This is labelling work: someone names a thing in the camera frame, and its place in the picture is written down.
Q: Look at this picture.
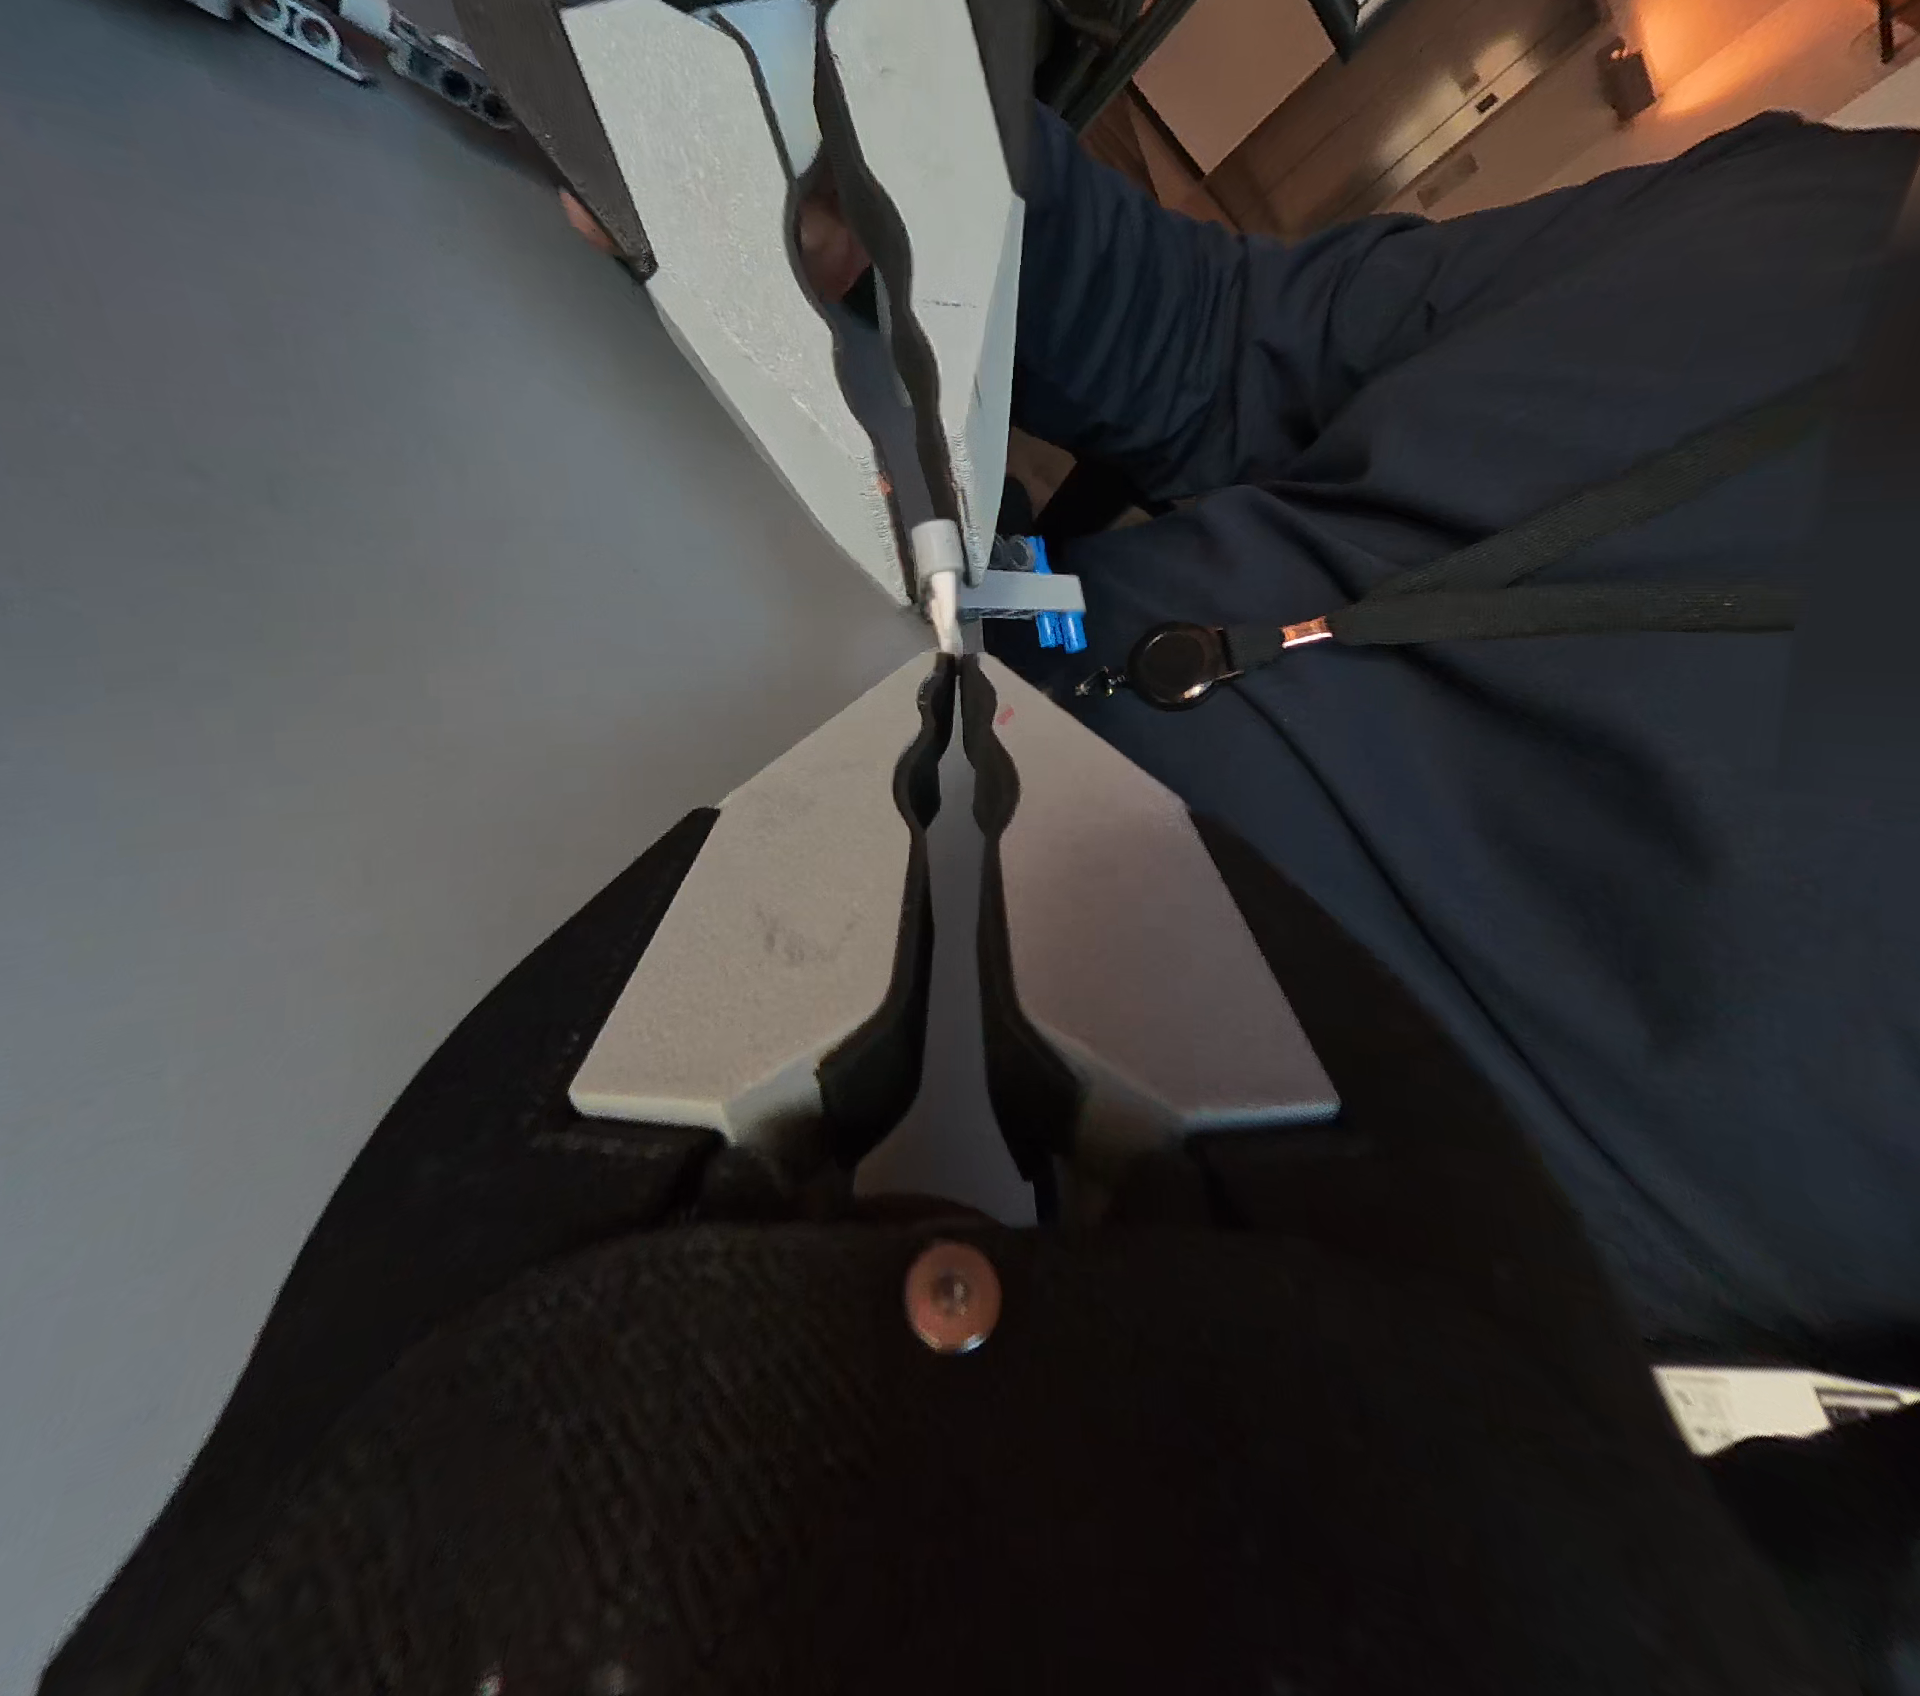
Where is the black badge reel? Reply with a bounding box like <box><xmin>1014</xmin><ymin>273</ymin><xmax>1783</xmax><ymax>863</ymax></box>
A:
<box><xmin>1077</xmin><ymin>621</ymin><xmax>1331</xmax><ymax>713</ymax></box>

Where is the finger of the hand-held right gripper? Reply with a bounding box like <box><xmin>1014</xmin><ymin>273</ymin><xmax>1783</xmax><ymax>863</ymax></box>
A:
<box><xmin>814</xmin><ymin>0</ymin><xmax>1033</xmax><ymax>581</ymax></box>
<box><xmin>558</xmin><ymin>0</ymin><xmax>924</xmax><ymax>611</ymax></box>

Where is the white printed card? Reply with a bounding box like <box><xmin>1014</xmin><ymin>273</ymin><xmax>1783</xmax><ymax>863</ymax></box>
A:
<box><xmin>1650</xmin><ymin>1361</ymin><xmax>1920</xmax><ymax>1459</ymax></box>

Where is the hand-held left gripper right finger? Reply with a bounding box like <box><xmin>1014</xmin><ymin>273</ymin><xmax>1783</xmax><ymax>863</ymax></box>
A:
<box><xmin>961</xmin><ymin>653</ymin><xmax>1345</xmax><ymax>1226</ymax></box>

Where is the person in navy clothing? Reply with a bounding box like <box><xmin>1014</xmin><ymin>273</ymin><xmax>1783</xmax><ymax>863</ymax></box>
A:
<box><xmin>996</xmin><ymin>108</ymin><xmax>1920</xmax><ymax>1429</ymax></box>

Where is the beige drawer cabinet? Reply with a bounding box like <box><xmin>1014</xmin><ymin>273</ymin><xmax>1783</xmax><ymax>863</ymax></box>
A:
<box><xmin>1133</xmin><ymin>0</ymin><xmax>1669</xmax><ymax>236</ymax></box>

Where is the grey lego beam with teeth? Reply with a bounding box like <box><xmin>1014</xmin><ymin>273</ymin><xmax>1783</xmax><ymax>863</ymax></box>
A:
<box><xmin>907</xmin><ymin>515</ymin><xmax>1093</xmax><ymax>658</ymax></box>

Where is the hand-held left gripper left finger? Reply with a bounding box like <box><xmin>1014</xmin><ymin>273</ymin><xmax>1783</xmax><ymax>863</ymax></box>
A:
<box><xmin>566</xmin><ymin>651</ymin><xmax>962</xmax><ymax>1150</ymax></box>

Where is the black lanyard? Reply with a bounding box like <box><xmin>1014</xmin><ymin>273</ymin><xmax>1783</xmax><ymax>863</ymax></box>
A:
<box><xmin>1327</xmin><ymin>377</ymin><xmax>1849</xmax><ymax>649</ymax></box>

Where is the person's right forearm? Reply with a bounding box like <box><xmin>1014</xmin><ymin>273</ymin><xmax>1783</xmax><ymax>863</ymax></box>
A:
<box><xmin>1009</xmin><ymin>102</ymin><xmax>1442</xmax><ymax>528</ymax></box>

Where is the person's right hand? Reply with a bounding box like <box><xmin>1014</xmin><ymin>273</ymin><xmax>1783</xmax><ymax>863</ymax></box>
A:
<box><xmin>794</xmin><ymin>188</ymin><xmax>876</xmax><ymax>305</ymax></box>

